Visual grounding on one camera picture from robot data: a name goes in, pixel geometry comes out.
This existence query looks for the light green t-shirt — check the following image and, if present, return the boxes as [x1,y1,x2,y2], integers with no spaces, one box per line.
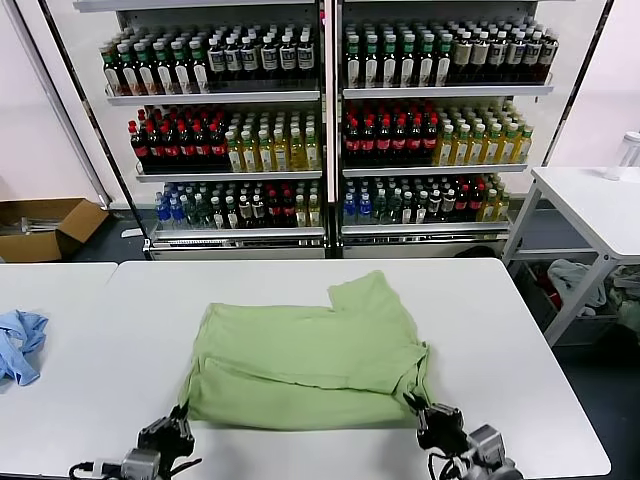
[177,269,432,432]

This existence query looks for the dark bottle blue-white label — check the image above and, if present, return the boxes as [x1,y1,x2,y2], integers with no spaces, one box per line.
[540,29,560,83]
[489,32,508,84]
[207,37,226,85]
[240,35,260,84]
[259,34,279,84]
[296,33,316,83]
[278,33,298,83]
[523,30,543,83]
[224,35,243,85]
[506,31,525,84]

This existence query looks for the white side table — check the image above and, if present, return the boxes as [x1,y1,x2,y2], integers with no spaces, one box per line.
[501,166,640,347]

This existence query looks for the crumpled pale green cloth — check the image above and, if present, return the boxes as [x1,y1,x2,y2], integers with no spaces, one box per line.
[605,264,640,346]

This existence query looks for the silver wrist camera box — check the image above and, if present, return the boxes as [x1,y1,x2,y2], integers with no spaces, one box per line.
[121,448,162,480]
[467,424,505,464]

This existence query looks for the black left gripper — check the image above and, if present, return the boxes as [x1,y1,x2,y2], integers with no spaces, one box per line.
[138,405,196,469]

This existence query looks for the dark bottle beige label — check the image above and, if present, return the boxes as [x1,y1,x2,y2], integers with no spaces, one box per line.
[453,33,473,85]
[471,32,491,85]

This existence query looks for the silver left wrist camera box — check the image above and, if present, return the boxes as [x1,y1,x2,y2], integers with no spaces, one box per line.
[121,448,162,480]

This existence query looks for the crumpled red cloth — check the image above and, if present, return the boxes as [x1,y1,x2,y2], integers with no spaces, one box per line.
[531,267,566,312]

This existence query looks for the open cardboard box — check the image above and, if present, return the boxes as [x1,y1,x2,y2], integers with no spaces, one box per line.
[0,197,111,264]

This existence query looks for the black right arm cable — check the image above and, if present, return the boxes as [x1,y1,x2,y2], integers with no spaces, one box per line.
[425,447,474,480]

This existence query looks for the clear plastic jar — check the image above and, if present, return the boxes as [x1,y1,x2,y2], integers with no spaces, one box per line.
[606,130,640,181]

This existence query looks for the grey wall post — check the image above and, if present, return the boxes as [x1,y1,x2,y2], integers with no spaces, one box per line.
[12,0,111,207]

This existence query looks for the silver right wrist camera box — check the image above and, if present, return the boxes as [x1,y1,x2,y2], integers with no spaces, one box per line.
[467,424,505,464]

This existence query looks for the green-cap white-label tea bottle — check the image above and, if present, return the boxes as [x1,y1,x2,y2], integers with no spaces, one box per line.
[399,34,418,89]
[380,34,400,90]
[101,45,123,96]
[135,43,158,96]
[170,41,193,95]
[417,33,437,89]
[153,42,175,95]
[435,33,454,88]
[118,44,140,96]
[188,39,211,95]
[344,35,363,90]
[362,35,381,90]

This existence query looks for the dark grey storage crate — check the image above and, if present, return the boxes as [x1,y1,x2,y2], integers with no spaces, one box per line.
[513,259,624,347]

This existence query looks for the grey metal drinks shelf unit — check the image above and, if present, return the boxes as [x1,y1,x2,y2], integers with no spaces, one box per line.
[42,0,335,261]
[333,0,617,261]

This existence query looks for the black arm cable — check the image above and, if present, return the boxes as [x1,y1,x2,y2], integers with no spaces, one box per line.
[425,447,474,480]
[68,460,124,479]

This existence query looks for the grey metal rods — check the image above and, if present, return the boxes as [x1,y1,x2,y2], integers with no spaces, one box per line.
[0,215,60,236]

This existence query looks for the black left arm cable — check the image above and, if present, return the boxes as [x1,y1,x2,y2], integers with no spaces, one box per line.
[68,460,124,479]

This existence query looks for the crumpled blue cloth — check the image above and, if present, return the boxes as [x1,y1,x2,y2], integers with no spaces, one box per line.
[0,308,50,387]

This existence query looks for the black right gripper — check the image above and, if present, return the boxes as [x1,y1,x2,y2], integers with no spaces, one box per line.
[402,393,469,454]

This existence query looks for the crumpled grey cloth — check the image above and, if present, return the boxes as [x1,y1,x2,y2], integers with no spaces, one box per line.
[546,258,609,310]

